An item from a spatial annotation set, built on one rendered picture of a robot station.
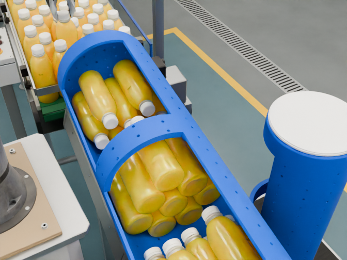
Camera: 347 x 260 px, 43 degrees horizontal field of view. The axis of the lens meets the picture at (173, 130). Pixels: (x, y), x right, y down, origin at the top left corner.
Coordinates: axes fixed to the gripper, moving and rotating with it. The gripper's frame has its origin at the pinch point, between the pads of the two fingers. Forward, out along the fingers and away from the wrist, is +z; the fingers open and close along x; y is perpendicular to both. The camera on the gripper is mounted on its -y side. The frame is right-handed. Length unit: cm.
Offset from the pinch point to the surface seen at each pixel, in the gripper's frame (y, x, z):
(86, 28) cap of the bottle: 0.7, 6.8, 6.2
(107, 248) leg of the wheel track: 27, -2, 99
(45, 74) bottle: 9.7, -10.5, 14.8
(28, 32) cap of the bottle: -4.8, -11.9, 6.7
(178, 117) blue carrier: 66, 12, -5
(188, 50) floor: -126, 109, 116
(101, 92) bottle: 40.5, 0.4, 3.1
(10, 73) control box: 7.7, -21.1, 12.8
